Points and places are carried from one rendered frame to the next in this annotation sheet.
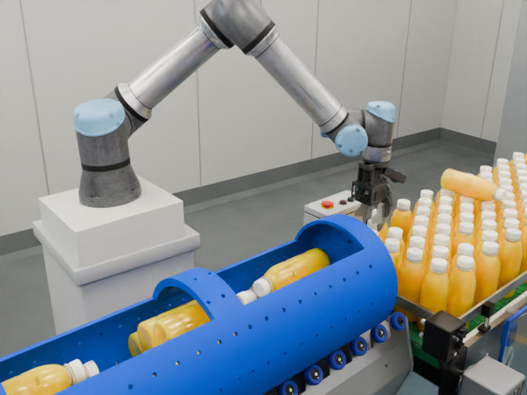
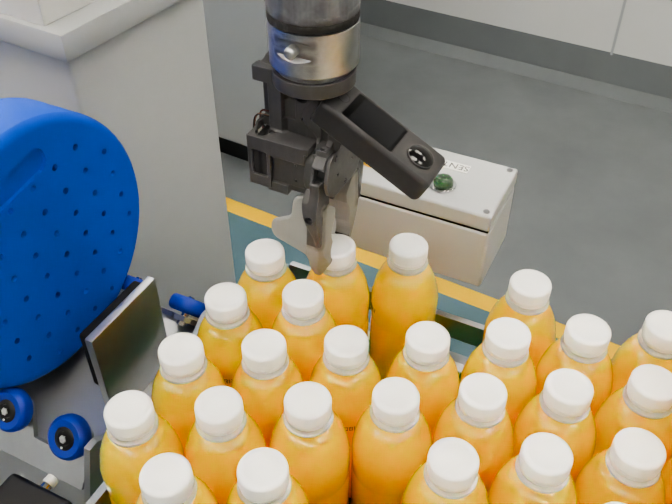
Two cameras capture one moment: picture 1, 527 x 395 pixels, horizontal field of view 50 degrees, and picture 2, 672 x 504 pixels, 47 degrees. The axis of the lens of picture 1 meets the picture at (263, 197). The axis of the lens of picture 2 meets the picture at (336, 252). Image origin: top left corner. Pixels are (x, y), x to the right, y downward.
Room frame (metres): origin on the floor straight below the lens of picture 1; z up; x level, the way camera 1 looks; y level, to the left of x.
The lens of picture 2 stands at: (1.23, -0.85, 1.59)
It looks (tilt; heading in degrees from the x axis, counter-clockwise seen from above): 41 degrees down; 68
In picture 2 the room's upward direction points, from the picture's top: straight up
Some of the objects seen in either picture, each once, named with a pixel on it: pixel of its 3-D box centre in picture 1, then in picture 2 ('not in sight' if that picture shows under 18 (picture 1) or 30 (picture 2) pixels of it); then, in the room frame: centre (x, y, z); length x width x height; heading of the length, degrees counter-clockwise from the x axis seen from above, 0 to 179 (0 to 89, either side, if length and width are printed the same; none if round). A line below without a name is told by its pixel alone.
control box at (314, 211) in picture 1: (337, 215); (416, 203); (1.59, -0.23, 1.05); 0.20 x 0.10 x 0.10; 131
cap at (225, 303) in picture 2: (392, 243); (226, 301); (1.33, -0.34, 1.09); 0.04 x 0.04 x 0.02
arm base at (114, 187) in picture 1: (108, 177); not in sight; (1.29, 0.38, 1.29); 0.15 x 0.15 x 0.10
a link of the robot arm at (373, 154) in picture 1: (377, 152); (312, 44); (1.44, -0.31, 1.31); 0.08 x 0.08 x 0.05
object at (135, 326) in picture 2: not in sight; (126, 347); (1.24, -0.27, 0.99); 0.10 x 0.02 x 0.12; 41
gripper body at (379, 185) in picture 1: (372, 180); (307, 125); (1.44, -0.30, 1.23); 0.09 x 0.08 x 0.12; 131
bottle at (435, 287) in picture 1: (434, 298); (149, 483); (1.23, -0.44, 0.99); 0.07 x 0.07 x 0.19
